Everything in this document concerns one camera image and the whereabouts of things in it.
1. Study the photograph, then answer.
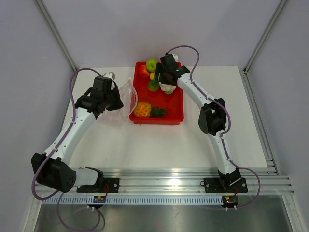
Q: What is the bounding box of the toy cauliflower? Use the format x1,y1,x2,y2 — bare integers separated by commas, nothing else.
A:
159,82,176,95

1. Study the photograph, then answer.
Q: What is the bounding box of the clear zip top bag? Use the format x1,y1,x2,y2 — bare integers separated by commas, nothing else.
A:
98,78,138,124

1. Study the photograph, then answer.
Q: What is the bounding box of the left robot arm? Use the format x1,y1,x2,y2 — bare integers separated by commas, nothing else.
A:
31,72,124,193

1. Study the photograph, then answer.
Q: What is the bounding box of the yellow toy mango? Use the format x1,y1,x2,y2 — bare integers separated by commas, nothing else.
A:
149,72,155,80

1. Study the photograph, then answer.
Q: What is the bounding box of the green toy apple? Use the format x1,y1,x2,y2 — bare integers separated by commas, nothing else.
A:
145,58,157,73

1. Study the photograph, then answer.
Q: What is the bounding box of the green toy lime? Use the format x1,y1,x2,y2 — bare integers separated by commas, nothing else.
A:
147,80,160,92

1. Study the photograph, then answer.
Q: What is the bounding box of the red toy tomato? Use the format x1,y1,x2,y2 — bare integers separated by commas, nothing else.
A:
138,64,150,78

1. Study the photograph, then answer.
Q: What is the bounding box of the red plastic tray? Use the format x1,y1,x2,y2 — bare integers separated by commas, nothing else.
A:
129,61,184,125

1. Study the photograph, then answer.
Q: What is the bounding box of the toy pineapple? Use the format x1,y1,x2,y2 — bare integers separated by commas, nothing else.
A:
133,102,167,118

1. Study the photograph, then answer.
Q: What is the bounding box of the left circuit board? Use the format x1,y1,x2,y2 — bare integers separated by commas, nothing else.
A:
93,196,106,203

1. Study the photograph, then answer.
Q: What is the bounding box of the circuit board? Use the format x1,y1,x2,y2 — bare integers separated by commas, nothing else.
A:
222,195,239,210
93,196,106,203

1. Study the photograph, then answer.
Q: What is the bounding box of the right circuit board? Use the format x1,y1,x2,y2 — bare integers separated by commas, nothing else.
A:
222,195,239,210

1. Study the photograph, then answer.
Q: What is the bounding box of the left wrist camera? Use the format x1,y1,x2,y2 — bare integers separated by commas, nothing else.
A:
103,72,115,80

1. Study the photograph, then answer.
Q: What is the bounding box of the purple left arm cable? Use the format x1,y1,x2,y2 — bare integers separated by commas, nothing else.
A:
31,68,106,230

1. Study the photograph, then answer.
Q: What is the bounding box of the right side aluminium rail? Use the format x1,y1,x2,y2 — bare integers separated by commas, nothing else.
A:
239,67,280,175

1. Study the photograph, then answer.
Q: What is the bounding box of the left aluminium frame post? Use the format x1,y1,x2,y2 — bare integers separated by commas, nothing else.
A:
34,0,78,71

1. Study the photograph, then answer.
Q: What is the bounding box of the aluminium frame post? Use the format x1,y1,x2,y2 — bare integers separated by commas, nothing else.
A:
243,0,289,74
34,0,78,71

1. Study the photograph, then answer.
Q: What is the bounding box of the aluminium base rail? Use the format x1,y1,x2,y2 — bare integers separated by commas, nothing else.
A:
103,166,294,195

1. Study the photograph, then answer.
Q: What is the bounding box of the white slotted cable duct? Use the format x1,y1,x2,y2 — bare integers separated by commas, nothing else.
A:
43,194,223,205

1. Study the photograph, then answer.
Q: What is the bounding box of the right aluminium frame post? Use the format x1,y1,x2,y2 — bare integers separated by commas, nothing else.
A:
243,0,289,74

